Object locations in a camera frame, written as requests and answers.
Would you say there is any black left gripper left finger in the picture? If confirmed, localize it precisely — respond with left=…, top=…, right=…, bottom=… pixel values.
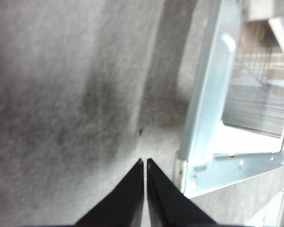
left=75, top=157, right=145, bottom=226

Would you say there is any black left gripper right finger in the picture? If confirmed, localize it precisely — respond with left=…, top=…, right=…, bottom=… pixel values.
left=146, top=157, right=216, bottom=226

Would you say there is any oven door with beige handle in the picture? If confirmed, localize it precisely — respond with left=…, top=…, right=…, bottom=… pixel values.
left=172, top=0, right=284, bottom=199

